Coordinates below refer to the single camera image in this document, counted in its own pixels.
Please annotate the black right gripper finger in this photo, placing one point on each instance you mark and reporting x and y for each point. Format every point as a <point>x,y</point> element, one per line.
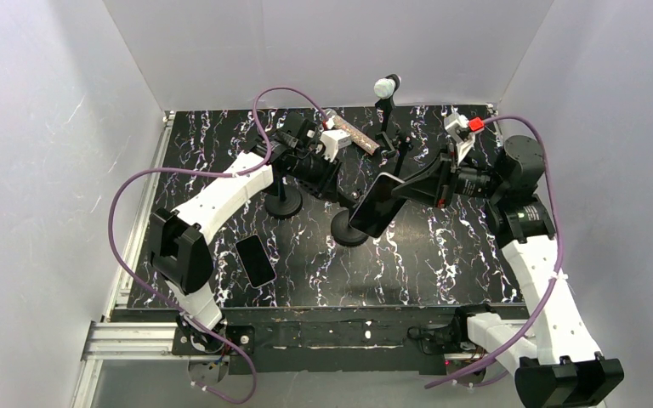
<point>430,171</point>
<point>427,192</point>

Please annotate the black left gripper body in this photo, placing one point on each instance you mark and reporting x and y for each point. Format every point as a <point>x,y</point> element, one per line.
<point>320,171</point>

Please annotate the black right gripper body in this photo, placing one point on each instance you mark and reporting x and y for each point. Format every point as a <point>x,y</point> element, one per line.
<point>445,181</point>

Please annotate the black phone stand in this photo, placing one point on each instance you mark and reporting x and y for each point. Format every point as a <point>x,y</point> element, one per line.
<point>401,145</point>
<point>282,201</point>
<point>341,231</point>

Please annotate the black phone stand front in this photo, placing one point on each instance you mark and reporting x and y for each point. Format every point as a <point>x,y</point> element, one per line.
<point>282,201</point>

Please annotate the black smartphone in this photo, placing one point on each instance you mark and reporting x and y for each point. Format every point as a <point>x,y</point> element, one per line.
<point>255,261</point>
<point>379,206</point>

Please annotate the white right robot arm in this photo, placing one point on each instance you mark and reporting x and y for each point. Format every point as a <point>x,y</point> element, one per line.
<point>552,357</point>

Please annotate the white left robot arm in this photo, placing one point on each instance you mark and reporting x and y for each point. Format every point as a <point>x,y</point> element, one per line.
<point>179,239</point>

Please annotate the black microphone stand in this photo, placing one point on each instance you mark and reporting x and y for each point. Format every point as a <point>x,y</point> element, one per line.
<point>386,106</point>

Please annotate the glitter handheld microphone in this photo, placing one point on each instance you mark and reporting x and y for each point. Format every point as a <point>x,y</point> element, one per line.
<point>357,137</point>

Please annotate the white microphone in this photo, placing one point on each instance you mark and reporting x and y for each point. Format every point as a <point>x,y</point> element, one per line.
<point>384,88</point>

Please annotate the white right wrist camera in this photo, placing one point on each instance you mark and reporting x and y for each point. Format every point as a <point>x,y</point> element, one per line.
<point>463,131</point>

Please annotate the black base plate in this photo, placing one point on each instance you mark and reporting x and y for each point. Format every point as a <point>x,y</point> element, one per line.
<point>330,339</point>

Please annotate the aluminium rail frame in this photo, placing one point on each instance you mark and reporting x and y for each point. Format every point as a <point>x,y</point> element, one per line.
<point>427,256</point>

